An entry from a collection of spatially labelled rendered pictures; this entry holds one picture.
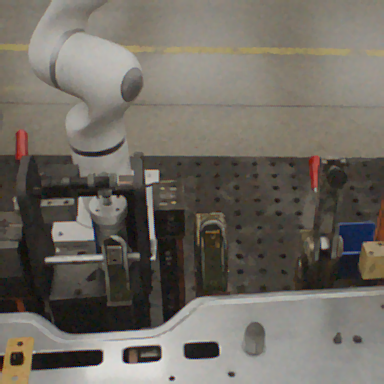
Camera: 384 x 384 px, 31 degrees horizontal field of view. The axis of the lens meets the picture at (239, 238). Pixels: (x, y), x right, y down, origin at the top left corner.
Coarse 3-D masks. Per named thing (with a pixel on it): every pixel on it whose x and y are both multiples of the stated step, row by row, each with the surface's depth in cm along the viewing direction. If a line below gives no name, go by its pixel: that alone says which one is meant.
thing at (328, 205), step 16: (320, 160) 100; (336, 160) 100; (320, 176) 100; (336, 176) 97; (320, 192) 101; (336, 192) 102; (320, 208) 103; (336, 208) 103; (320, 224) 104; (336, 224) 105; (336, 240) 106
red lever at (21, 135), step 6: (18, 132) 112; (24, 132) 112; (18, 138) 112; (24, 138) 112; (18, 144) 111; (24, 144) 112; (18, 150) 111; (24, 150) 111; (18, 156) 111; (18, 162) 111; (18, 168) 111; (18, 210) 109
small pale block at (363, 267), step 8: (368, 248) 108; (376, 248) 108; (360, 256) 110; (368, 256) 106; (376, 256) 107; (360, 264) 111; (368, 264) 108; (376, 264) 108; (360, 272) 111; (368, 272) 109; (376, 272) 109; (360, 280) 112; (368, 280) 110; (376, 280) 110
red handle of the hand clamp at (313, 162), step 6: (312, 156) 111; (312, 162) 111; (318, 162) 110; (312, 168) 110; (312, 174) 110; (312, 180) 110; (312, 186) 110; (324, 234) 108; (324, 240) 108; (324, 246) 107; (330, 246) 108
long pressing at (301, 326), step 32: (352, 288) 110; (0, 320) 103; (32, 320) 103; (192, 320) 104; (224, 320) 104; (256, 320) 105; (288, 320) 105; (320, 320) 105; (352, 320) 105; (0, 352) 99; (224, 352) 100; (288, 352) 100; (320, 352) 101; (352, 352) 101
